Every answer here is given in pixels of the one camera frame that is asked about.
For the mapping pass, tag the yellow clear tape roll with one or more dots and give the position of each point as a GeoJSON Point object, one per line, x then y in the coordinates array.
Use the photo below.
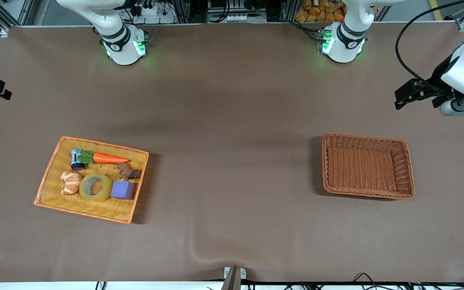
{"type": "Point", "coordinates": [85, 190]}

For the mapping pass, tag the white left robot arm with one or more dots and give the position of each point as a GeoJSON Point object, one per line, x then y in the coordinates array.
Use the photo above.
{"type": "Point", "coordinates": [342, 46]}

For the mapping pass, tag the small blue white can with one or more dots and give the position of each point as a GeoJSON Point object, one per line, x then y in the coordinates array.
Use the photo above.
{"type": "Point", "coordinates": [77, 160]}

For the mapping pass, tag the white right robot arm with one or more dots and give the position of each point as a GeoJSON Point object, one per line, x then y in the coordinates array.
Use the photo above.
{"type": "Point", "coordinates": [123, 48]}

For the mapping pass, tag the brown toy figure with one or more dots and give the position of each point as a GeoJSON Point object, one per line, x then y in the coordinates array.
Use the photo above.
{"type": "Point", "coordinates": [128, 172]}

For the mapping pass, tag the grey camera pole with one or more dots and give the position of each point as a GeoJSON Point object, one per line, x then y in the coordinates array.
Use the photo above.
{"type": "Point", "coordinates": [232, 280]}

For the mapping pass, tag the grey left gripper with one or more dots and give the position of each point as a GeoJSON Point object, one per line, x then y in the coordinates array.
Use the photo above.
{"type": "Point", "coordinates": [438, 79]}

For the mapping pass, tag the white power strip with plugs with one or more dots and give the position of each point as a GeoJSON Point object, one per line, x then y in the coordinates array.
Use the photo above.
{"type": "Point", "coordinates": [155, 16]}

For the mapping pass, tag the purple foam cube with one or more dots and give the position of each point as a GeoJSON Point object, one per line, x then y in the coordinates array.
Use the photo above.
{"type": "Point", "coordinates": [122, 190]}

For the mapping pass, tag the orange toy carrot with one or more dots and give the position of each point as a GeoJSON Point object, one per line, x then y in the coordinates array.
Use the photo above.
{"type": "Point", "coordinates": [109, 158]}

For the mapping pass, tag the long white power strip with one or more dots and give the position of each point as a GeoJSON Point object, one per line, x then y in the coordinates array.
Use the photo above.
{"type": "Point", "coordinates": [236, 17]}

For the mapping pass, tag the brown wicker basket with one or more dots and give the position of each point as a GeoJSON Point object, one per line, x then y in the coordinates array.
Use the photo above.
{"type": "Point", "coordinates": [336, 181]}

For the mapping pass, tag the metal table clamp bracket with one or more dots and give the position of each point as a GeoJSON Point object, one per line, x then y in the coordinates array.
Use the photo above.
{"type": "Point", "coordinates": [243, 274]}

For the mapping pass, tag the pile of orange items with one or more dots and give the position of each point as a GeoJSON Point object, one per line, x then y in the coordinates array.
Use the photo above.
{"type": "Point", "coordinates": [320, 11]}

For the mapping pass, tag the yellow wicker tray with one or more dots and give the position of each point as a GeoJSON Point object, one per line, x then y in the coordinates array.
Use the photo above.
{"type": "Point", "coordinates": [95, 209]}

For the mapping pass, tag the toy croissant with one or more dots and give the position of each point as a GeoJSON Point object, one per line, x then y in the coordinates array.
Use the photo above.
{"type": "Point", "coordinates": [71, 182]}

